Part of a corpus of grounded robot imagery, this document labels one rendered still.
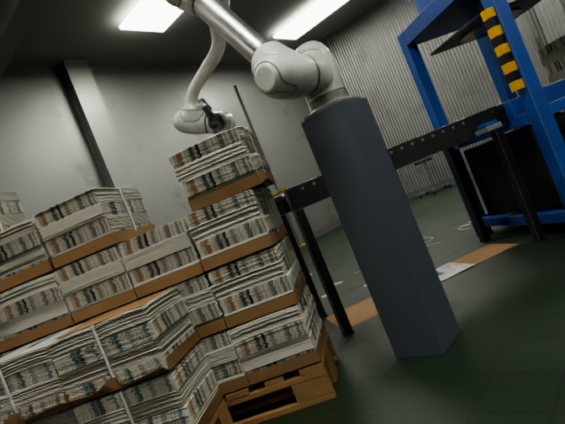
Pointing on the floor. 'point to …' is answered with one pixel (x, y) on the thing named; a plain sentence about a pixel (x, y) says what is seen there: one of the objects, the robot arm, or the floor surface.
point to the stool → (430, 177)
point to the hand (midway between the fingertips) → (206, 120)
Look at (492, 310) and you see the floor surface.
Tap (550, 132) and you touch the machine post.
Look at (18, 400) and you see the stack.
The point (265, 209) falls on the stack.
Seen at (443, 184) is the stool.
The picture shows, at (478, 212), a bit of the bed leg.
